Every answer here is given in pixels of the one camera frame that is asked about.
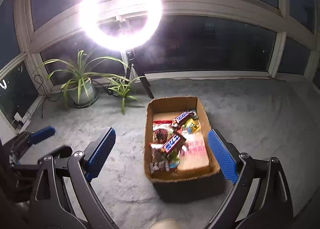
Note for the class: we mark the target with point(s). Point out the Snickers bar English label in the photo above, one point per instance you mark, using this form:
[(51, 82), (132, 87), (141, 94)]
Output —
[(181, 119)]

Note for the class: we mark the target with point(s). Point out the spider plant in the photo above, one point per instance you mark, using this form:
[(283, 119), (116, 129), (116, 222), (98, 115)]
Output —
[(80, 71)]

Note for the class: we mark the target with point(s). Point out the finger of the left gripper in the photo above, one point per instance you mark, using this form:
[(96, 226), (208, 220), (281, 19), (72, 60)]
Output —
[(59, 157), (23, 141)]

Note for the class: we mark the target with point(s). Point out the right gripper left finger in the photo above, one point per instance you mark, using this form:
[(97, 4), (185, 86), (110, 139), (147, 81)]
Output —
[(50, 206)]

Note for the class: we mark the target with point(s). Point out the bright ring light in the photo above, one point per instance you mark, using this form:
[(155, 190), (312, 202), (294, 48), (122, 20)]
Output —
[(93, 12)]

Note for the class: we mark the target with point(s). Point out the black power strip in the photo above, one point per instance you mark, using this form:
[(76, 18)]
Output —
[(106, 88)]

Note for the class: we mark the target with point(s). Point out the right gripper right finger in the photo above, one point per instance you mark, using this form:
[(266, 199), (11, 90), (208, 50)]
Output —
[(271, 206)]

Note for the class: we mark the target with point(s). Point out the green plant pot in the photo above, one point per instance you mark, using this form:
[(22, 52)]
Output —
[(88, 94)]

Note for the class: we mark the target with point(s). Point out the right hand in white glove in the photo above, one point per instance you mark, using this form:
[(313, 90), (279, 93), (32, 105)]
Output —
[(166, 224)]

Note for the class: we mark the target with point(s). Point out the green blue snack packet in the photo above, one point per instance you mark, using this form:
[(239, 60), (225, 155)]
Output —
[(174, 160)]

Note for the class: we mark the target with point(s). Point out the yellow candy packet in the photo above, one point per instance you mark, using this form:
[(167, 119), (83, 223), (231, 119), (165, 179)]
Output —
[(191, 126)]

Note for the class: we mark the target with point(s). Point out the white wall charger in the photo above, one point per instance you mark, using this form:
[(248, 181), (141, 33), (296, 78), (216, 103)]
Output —
[(23, 122)]

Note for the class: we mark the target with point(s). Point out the red nut snack packet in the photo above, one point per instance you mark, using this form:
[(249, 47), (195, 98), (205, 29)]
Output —
[(160, 136)]

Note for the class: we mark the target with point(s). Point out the dark plum snack clear packet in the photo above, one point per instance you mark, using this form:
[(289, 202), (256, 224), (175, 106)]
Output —
[(156, 152)]

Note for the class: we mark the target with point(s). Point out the black tripod stand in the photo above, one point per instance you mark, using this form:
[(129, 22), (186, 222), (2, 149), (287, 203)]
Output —
[(134, 68)]

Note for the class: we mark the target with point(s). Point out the pink white snack bag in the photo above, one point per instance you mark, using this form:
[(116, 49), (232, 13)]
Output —
[(193, 154)]

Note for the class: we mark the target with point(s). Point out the small spider plantlet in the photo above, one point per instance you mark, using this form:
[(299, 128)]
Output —
[(123, 87)]

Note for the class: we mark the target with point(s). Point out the Snickers bar Chinese label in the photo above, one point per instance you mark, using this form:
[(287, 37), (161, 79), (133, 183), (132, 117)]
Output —
[(175, 140)]

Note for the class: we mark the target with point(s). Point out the dark brown patterned candy packet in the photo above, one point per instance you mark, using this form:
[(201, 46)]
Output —
[(159, 166)]

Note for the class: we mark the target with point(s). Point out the brown cardboard box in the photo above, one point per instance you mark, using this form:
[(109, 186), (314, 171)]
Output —
[(160, 113)]

